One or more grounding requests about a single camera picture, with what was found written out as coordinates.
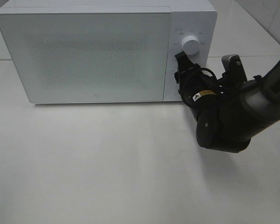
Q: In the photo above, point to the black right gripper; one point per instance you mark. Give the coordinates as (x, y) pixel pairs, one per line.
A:
(198, 86)

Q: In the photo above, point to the white microwave door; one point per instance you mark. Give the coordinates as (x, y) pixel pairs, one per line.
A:
(84, 58)

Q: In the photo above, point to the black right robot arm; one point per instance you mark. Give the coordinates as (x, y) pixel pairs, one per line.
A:
(229, 110)

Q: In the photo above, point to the upper white power knob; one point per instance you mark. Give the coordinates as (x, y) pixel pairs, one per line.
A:
(190, 44)

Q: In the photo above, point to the white microwave oven body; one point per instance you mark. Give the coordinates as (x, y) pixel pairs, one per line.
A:
(199, 23)

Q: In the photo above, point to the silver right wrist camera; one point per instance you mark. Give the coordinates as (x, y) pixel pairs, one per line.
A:
(234, 70)

